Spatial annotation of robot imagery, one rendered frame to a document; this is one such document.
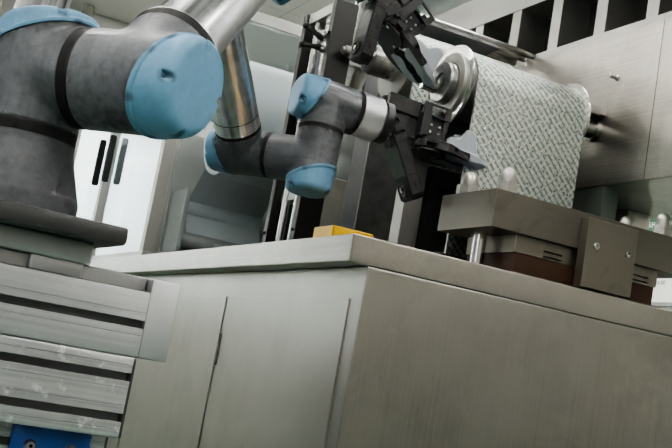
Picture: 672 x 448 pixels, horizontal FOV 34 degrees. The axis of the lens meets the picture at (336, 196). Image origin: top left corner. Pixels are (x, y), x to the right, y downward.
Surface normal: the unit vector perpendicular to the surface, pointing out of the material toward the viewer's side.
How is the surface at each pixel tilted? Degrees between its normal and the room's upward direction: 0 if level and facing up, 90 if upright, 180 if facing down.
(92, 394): 90
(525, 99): 90
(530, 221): 90
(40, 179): 72
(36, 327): 90
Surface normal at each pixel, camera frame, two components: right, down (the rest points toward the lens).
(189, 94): 0.89, 0.18
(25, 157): 0.46, -0.36
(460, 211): -0.88, -0.23
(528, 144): 0.44, -0.07
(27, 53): -0.26, -0.31
